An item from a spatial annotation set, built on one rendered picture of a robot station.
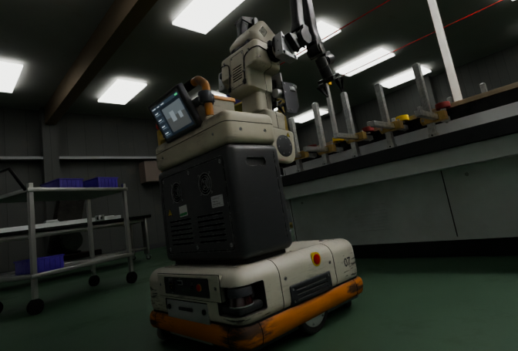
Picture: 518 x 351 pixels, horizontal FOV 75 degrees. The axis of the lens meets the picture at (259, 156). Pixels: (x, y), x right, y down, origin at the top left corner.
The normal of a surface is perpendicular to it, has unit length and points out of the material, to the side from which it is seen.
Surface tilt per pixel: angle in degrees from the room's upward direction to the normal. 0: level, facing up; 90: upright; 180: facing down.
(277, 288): 90
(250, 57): 82
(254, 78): 90
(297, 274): 90
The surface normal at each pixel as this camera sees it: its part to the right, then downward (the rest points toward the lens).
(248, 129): 0.66, -0.23
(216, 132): -0.73, 0.00
